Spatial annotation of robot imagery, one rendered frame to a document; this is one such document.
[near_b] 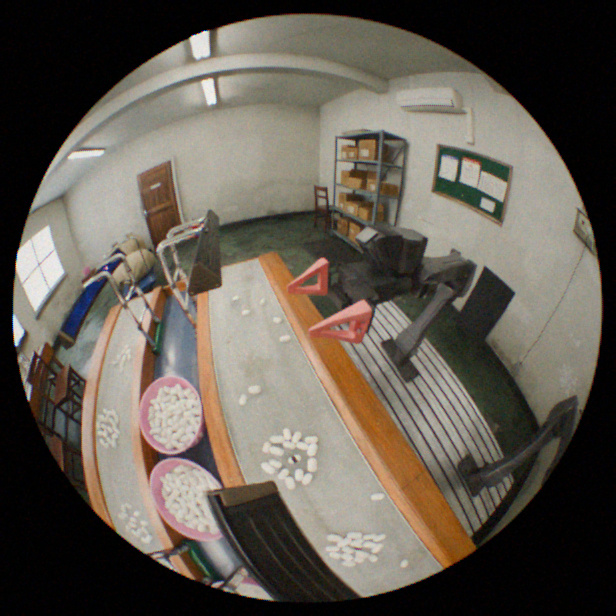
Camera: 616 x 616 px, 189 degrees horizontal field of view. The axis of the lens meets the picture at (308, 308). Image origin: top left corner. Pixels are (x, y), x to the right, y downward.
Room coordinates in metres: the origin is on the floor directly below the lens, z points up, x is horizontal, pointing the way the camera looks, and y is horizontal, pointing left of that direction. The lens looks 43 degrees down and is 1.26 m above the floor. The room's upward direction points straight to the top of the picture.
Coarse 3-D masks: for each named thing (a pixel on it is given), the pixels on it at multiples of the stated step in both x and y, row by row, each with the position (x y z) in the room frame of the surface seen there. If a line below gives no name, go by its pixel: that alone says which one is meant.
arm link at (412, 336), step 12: (444, 288) 0.37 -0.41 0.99; (456, 288) 0.34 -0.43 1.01; (432, 300) 0.37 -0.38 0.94; (444, 300) 0.35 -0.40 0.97; (432, 312) 0.34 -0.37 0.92; (420, 324) 0.34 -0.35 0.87; (432, 324) 0.33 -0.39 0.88; (408, 336) 0.33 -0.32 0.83; (420, 336) 0.31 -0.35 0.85; (408, 348) 0.30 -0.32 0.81
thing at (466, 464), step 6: (468, 456) -0.13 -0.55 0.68; (462, 462) -0.14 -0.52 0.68; (468, 462) -0.15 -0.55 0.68; (474, 462) -0.17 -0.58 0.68; (462, 468) -0.16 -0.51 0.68; (468, 468) -0.17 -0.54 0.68; (474, 468) -0.19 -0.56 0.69; (480, 468) -0.19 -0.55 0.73; (462, 474) -0.19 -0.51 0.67; (468, 474) -0.20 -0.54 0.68; (474, 474) -0.20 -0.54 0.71; (480, 474) -0.21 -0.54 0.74; (468, 480) -0.22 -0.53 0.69; (474, 480) -0.23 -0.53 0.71; (480, 480) -0.23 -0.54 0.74; (468, 486) -0.25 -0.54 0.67; (474, 486) -0.27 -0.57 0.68; (480, 486) -0.29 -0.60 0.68; (474, 492) -0.30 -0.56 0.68
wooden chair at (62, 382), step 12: (36, 360) -0.29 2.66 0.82; (60, 372) -0.14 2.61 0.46; (72, 372) -0.02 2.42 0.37; (60, 384) -0.25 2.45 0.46; (72, 384) -0.15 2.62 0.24; (84, 384) -0.03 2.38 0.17; (60, 396) -0.35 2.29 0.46; (72, 396) -0.29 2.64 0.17; (60, 408) -0.49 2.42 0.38; (72, 408) -0.41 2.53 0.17
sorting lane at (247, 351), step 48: (240, 288) 0.69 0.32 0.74; (240, 336) 0.41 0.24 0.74; (240, 384) 0.22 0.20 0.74; (288, 384) 0.23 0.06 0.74; (240, 432) 0.07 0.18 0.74; (336, 432) 0.08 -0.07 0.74; (336, 480) -0.06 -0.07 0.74; (336, 528) -0.21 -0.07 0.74; (384, 528) -0.24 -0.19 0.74; (384, 576) -0.46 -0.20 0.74
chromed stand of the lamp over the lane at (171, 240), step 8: (184, 224) 0.60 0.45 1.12; (192, 224) 0.60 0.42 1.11; (184, 232) 0.48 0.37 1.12; (192, 232) 0.48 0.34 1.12; (200, 232) 0.48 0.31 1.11; (168, 240) 0.44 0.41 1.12; (176, 240) 0.45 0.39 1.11; (160, 248) 0.43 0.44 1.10; (160, 256) 0.42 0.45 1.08; (176, 256) 0.56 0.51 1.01; (176, 264) 0.56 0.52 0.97; (168, 272) 0.43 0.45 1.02; (176, 272) 0.51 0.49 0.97; (184, 272) 0.58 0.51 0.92; (168, 280) 0.42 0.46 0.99; (176, 280) 0.47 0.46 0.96; (184, 280) 0.56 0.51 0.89; (176, 288) 0.43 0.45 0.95; (176, 296) 0.42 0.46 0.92; (192, 296) 0.57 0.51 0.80; (184, 304) 0.43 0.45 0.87; (184, 312) 0.42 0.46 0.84; (192, 320) 0.43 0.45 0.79; (192, 328) 0.42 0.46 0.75
